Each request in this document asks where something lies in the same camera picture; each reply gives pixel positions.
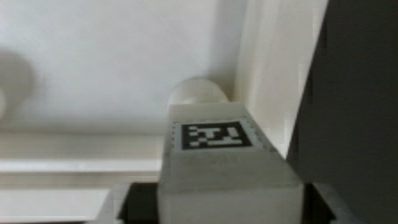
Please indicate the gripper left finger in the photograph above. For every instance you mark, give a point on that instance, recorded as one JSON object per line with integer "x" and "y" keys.
{"x": 113, "y": 206}

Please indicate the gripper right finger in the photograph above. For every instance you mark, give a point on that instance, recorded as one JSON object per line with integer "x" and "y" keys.
{"x": 338, "y": 206}

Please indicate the white table leg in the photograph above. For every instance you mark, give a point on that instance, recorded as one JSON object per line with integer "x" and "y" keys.
{"x": 228, "y": 183}

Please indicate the white square tabletop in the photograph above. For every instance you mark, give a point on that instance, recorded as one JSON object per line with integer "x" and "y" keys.
{"x": 97, "y": 55}

